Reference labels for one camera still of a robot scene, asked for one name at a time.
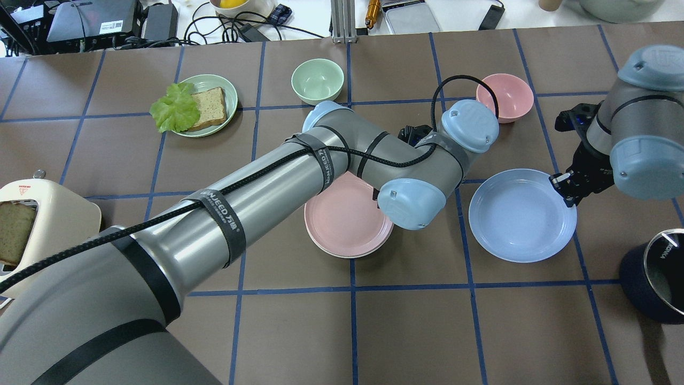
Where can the aluminium frame post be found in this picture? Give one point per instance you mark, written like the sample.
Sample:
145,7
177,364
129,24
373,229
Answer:
343,21

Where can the cream bowl with fruit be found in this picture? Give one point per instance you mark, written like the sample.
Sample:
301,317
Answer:
232,8

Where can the bread slice on plate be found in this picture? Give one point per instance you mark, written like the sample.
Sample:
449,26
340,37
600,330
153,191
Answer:
212,108

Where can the blue plate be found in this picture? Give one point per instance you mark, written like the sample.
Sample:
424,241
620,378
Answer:
517,216

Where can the green bowl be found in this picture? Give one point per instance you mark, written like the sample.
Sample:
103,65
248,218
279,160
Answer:
317,80

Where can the dark blue saucepan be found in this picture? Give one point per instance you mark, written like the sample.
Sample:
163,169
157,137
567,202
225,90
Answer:
651,276

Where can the cream toaster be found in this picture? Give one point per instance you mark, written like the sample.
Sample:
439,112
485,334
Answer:
64,219

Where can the cream plate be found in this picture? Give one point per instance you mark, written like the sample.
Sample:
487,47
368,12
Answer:
347,249

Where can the toast in toaster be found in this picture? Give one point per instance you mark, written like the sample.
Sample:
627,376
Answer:
16,225

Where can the kitchen scale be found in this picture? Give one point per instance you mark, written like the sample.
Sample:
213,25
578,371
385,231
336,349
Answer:
409,17

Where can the black power adapter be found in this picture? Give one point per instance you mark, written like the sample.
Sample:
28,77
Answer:
160,24

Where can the pink plate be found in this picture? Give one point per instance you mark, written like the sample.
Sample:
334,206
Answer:
347,211

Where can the green lettuce leaf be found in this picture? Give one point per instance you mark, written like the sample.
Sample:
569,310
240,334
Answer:
177,111

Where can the pink bowl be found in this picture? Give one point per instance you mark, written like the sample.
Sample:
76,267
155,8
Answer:
515,96

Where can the green plate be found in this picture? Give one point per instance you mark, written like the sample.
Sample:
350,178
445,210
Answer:
204,82

